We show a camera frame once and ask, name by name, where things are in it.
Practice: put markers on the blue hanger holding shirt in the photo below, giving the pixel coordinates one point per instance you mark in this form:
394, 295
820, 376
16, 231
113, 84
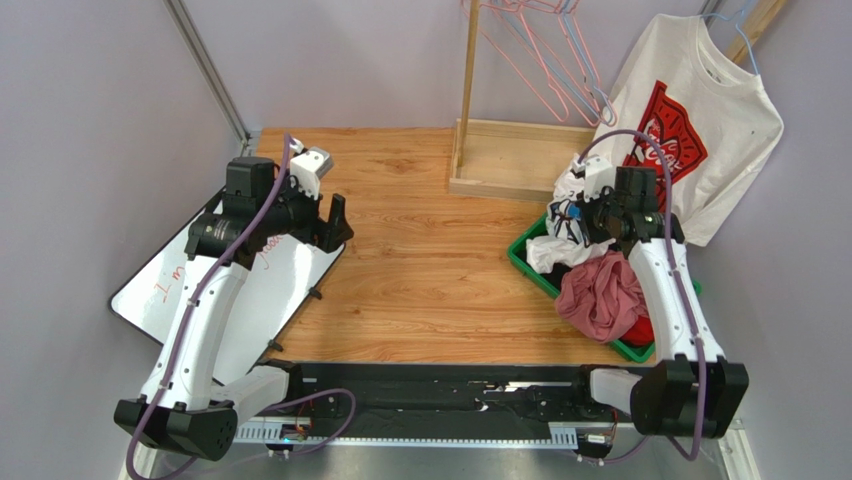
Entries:
740, 50

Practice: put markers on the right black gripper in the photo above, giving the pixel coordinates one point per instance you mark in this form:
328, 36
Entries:
595, 220

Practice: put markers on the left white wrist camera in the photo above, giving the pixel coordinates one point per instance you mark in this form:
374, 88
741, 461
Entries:
308, 166

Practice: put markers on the pink crumpled shirt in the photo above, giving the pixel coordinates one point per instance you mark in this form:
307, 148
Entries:
601, 298

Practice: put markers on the red garment in bin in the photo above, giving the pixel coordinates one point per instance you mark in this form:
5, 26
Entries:
640, 334

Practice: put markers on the white flower print t-shirt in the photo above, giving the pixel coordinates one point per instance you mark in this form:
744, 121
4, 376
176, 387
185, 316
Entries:
563, 241

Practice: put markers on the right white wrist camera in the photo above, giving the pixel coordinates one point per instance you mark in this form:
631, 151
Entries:
597, 173

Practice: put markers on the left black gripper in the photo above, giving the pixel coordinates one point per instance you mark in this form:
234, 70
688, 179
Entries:
327, 236

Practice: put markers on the white t-shirt red print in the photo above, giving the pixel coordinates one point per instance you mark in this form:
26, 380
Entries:
682, 104

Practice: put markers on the black garment in bin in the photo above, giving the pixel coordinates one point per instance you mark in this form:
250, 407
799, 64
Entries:
555, 276

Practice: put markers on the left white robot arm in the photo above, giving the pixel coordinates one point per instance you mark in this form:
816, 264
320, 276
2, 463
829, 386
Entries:
179, 409

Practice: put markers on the whiteboard with red writing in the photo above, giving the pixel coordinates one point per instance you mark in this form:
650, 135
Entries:
284, 273

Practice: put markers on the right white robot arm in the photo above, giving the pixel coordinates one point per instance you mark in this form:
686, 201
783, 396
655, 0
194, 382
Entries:
692, 390

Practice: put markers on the wooden hanger rack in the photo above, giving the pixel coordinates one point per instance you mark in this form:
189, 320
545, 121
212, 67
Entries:
516, 160

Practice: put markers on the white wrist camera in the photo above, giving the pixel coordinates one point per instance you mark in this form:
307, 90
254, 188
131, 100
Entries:
597, 173
308, 166

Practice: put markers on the aluminium corner frame post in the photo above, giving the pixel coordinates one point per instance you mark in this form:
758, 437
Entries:
187, 28

